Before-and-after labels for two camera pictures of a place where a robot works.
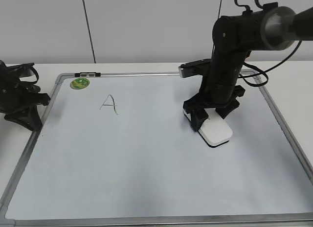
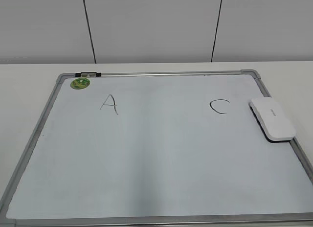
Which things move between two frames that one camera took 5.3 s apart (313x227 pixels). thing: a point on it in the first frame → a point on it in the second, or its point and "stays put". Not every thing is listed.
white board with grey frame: x=115 y=148 stays put
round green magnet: x=79 y=83 stays put
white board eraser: x=215 y=130 → x=276 y=125
